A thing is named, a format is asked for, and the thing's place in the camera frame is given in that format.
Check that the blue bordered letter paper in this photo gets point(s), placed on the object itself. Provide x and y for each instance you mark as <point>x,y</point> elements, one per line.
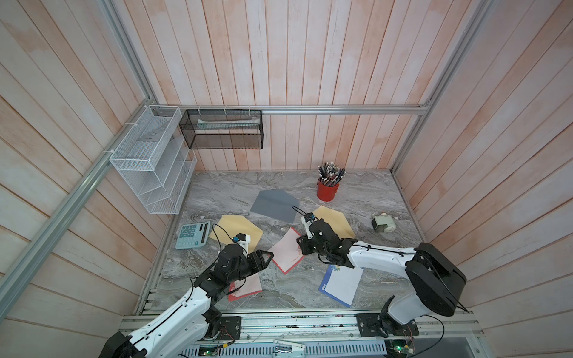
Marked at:
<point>341,283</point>

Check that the black mesh wall basket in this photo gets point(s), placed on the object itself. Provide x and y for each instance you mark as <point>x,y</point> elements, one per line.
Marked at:
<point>197,139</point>

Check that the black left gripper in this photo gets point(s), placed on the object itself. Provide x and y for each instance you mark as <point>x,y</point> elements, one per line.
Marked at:
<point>261,265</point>

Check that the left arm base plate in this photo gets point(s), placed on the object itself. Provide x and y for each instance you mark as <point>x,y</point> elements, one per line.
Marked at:
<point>224,328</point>

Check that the grey paper envelope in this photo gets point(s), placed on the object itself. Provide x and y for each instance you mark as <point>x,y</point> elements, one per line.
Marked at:
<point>276,204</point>

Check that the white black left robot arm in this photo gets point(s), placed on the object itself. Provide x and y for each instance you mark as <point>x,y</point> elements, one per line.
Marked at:
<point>190,318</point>

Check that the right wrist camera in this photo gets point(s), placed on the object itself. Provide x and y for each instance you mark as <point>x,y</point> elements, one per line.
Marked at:
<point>308,219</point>

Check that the white wire mesh shelf rack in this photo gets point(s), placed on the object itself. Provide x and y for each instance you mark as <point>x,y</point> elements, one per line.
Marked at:
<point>154,160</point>

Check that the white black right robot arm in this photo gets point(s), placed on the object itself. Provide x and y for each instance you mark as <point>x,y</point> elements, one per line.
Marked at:
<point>437,282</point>

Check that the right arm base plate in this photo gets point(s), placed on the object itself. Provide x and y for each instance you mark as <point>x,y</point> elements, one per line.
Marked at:
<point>378,325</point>

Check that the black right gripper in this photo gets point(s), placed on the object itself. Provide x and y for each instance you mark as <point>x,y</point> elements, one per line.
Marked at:
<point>304,244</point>

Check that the paper inside black basket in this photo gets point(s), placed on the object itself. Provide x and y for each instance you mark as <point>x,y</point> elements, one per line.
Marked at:
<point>228,125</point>

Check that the aluminium frame rail front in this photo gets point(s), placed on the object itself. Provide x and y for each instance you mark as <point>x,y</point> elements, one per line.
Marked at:
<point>342,325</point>

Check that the yellow envelope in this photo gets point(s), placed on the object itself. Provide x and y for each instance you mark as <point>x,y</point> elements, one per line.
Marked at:
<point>234,225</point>
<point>337,221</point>

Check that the bunch of pencils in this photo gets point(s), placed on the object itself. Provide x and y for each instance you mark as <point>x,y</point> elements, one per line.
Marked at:
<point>330,174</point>

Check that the teal desk calculator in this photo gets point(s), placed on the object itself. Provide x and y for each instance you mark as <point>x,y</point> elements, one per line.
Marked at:
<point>193,236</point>

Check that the red pencil cup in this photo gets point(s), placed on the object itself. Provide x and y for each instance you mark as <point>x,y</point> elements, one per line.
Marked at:
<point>326,193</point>

